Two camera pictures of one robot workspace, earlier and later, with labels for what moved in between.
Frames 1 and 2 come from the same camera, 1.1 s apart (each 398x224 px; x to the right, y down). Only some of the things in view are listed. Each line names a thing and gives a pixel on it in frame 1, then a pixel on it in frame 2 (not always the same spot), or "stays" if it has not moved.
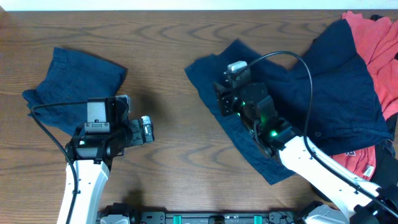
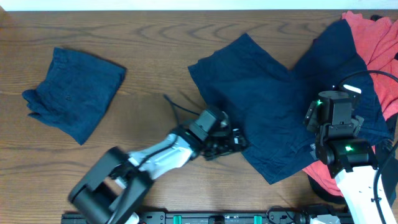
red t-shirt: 377,39 stays
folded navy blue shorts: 71,76 stays
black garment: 386,160 stays
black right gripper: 225,98 → 311,117
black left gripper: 137,137 → 225,137
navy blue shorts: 329,98 stays
